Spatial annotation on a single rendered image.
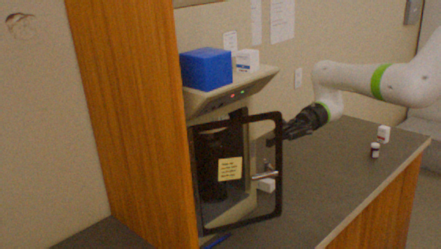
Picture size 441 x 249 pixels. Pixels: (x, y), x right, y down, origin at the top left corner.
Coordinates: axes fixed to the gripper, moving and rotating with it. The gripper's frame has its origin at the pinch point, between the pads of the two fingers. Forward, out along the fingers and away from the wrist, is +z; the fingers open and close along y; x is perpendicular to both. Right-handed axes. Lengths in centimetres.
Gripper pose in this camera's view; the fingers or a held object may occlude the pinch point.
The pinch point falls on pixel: (273, 139)
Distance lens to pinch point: 125.1
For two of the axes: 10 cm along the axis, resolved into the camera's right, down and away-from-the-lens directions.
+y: 7.2, 2.6, -6.4
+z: -6.9, 3.4, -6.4
